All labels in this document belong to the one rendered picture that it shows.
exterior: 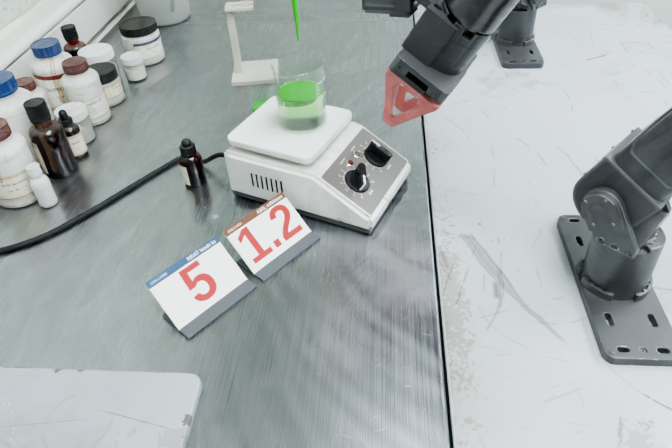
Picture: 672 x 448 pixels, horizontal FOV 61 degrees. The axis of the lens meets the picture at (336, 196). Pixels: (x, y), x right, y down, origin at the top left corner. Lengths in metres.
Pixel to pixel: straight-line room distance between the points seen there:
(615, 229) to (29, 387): 0.55
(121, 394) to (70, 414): 0.04
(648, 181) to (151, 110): 0.73
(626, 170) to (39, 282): 0.61
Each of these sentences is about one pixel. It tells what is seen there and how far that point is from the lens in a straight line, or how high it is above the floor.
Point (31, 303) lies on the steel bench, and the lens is 0.71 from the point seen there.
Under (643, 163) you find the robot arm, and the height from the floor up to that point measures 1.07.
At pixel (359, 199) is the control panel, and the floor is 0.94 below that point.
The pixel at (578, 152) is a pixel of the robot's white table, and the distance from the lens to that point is 0.86.
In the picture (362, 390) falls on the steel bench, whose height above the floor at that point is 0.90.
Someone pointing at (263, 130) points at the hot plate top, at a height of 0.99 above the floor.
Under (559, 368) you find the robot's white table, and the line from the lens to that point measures 0.58.
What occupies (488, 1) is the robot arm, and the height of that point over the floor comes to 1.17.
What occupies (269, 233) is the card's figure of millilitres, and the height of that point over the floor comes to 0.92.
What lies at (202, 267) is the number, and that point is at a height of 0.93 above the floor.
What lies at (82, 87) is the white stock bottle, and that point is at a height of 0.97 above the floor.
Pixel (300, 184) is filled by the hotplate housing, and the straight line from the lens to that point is 0.67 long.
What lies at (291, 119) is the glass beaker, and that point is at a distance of 0.69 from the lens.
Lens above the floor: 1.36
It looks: 38 degrees down
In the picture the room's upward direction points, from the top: 3 degrees counter-clockwise
